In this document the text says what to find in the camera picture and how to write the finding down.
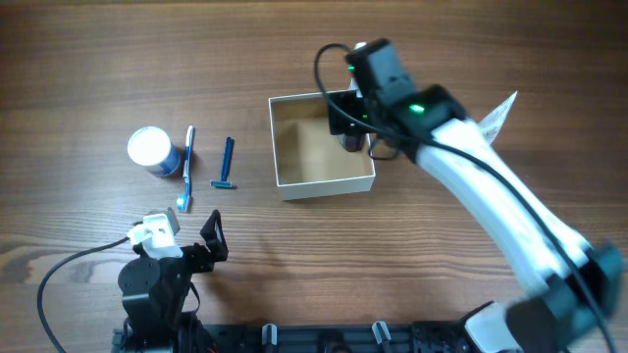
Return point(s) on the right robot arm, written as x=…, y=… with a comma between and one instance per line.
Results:
x=570, y=287

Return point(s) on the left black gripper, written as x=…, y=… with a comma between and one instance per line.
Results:
x=194, y=253

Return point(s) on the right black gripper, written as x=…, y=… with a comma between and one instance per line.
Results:
x=344, y=116

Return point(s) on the blue white toothbrush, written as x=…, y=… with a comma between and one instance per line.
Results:
x=184, y=200

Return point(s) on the white blue round jar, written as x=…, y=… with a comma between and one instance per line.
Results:
x=152, y=148

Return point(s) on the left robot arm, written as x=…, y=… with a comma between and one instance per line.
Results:
x=156, y=284

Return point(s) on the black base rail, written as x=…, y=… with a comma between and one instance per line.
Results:
x=418, y=337

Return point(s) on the blue disposable razor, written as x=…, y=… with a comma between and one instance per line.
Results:
x=223, y=182

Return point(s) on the beige open cardboard box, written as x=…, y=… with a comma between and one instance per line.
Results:
x=309, y=161

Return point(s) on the dark spray bottle clear cap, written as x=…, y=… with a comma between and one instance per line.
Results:
x=352, y=142

